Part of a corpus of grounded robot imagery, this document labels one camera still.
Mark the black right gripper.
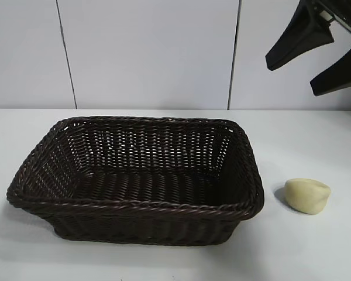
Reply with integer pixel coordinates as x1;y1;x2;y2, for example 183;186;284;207
265;0;351;97

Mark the pale yellow egg yolk pastry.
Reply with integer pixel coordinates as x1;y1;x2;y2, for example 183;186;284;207
284;177;332;215

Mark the dark brown wicker basket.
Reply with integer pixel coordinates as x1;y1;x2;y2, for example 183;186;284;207
6;115;266;246

